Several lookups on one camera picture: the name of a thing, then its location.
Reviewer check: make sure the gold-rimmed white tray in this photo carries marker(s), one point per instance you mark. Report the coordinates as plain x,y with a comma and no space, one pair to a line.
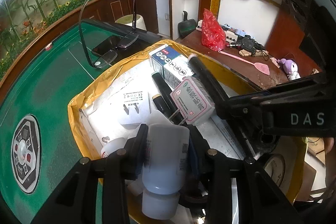
94,123

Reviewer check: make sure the table centre control panel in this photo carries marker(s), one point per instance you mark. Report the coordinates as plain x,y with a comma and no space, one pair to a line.
26,153

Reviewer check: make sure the white power adapter plug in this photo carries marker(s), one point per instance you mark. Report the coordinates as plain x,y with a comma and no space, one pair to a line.
130,106

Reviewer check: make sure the pink fly swatter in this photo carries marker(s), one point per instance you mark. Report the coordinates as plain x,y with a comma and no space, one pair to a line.
261,67

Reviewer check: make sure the blue white medicine box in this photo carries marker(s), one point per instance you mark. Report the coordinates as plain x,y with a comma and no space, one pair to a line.
170,64

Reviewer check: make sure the black dustpan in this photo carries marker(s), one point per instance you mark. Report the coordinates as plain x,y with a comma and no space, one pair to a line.
187,26

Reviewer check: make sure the eyeglasses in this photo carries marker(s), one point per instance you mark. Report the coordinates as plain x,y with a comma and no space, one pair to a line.
109,57

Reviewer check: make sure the white power strip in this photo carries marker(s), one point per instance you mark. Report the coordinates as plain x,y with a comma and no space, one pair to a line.
231,35

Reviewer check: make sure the black smartphone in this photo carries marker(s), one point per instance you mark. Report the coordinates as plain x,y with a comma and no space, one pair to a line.
110,43

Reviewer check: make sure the purple plush toy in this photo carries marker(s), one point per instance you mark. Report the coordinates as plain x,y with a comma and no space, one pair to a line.
290,68

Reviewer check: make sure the green mahjong table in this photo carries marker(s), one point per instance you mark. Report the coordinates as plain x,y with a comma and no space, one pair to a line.
44,89

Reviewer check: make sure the small white bottle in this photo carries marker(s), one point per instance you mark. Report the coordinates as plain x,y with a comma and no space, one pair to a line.
113,146

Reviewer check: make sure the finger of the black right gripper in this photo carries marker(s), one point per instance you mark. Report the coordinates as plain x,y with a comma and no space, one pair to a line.
252,97
247,117

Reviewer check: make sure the black long stick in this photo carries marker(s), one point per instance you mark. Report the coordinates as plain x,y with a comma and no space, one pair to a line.
210,83

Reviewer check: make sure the pink white medicine box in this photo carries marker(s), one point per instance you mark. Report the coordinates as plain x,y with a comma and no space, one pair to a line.
193,101

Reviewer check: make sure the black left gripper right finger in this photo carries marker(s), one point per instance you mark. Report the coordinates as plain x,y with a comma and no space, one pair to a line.
221,183

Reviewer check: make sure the white plastic bottle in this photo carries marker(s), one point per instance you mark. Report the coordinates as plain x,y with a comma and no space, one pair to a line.
164,169

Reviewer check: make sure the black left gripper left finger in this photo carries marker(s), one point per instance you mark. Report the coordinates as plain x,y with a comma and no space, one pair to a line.
74,199

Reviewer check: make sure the red plastic bag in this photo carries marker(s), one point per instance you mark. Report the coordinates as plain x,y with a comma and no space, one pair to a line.
213,36

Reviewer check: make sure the person's right hand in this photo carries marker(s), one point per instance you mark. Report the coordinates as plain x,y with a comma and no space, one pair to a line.
329,145

